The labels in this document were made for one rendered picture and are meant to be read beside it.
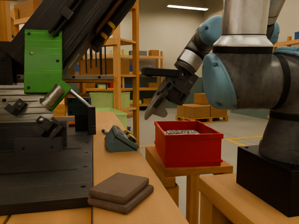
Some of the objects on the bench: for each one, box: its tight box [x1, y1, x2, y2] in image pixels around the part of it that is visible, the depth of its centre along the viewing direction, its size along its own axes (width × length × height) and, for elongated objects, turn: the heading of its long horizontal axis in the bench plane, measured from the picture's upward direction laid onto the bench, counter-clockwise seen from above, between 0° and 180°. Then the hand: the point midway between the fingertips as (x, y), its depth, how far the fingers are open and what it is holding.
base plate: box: [0, 116, 93, 216], centre depth 96 cm, size 42×110×2 cm
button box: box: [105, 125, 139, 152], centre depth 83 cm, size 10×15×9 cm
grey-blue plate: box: [67, 97, 91, 132], centre depth 107 cm, size 10×2×14 cm
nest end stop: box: [48, 124, 65, 140], centre depth 79 cm, size 4×7×6 cm
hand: (145, 115), depth 83 cm, fingers closed
